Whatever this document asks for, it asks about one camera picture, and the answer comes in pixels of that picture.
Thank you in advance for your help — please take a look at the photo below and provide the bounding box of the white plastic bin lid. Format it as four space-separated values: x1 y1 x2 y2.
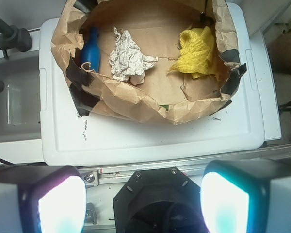
39 3 265 166

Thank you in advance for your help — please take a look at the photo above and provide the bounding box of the crumpled white paper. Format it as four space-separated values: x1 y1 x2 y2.
109 27 158 86

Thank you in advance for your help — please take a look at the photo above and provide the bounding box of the clear plastic container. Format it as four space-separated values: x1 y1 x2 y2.
6 84 40 126

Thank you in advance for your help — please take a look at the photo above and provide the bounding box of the brown paper bag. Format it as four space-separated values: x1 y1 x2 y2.
51 0 246 125

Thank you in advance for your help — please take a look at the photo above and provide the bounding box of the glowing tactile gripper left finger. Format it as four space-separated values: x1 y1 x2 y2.
0 165 87 233

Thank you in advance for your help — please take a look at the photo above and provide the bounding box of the black cable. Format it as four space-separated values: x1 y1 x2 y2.
0 154 43 166

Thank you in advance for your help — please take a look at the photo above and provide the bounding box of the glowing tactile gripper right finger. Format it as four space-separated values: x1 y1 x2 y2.
200 159 291 233

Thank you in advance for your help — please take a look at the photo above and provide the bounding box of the blue plastic bowling pin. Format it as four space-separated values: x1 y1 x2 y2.
81 28 100 72

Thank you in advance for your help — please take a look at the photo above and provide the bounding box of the aluminium extrusion rail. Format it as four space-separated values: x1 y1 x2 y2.
78 143 291 187

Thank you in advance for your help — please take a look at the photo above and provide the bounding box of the yellow cloth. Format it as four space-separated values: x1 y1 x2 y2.
168 26 219 79

